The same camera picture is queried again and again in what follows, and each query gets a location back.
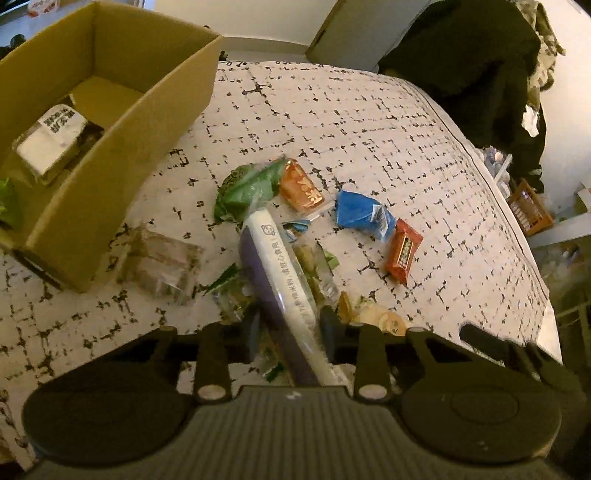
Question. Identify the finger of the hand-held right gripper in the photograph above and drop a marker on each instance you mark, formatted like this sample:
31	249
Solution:
485	334

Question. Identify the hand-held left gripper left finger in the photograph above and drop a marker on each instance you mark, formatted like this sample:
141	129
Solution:
253	339

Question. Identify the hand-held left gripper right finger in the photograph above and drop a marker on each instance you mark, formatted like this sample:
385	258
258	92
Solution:
328	330

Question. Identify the purple and white snack tube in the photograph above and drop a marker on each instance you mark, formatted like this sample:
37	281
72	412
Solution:
265	258

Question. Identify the blue snack packet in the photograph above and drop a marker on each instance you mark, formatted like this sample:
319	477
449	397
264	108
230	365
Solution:
358	210

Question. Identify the brown cardboard box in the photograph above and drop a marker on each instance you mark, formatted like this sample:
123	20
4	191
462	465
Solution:
152	115

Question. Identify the green-edged clear snack packet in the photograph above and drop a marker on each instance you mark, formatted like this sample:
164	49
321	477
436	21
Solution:
231	290

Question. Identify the yellow snack packet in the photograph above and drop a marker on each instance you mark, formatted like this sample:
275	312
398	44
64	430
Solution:
383	319

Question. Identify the clear packet with green corner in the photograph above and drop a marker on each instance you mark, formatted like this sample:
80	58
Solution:
318	267

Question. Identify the small blue-white snack packet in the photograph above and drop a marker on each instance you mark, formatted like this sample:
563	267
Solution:
295	228

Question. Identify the red-orange snack packet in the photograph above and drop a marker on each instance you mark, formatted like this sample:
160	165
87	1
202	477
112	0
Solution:
402	251

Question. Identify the clear plastic snack packet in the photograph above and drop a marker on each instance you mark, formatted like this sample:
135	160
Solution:
161	263

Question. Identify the orange plastic basket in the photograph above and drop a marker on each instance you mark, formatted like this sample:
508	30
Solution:
531	210

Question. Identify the orange snack packet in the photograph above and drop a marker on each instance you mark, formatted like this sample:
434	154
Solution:
301	187

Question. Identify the green snack packet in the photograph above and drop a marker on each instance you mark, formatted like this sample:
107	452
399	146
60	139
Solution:
249	189

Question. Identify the white patterned bed sheet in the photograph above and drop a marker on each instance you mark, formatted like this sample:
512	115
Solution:
369	129

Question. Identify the dark coat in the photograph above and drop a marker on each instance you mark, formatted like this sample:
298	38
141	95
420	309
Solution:
466	69

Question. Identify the green leaf cushion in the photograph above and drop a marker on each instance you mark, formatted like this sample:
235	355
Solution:
8	203

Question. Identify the white packet with black label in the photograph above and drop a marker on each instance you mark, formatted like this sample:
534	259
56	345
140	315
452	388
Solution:
48	141

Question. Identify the grey door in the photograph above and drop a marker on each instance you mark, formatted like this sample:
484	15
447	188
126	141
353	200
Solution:
351	32

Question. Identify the camouflage garment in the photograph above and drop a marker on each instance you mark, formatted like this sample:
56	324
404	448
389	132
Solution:
547	41

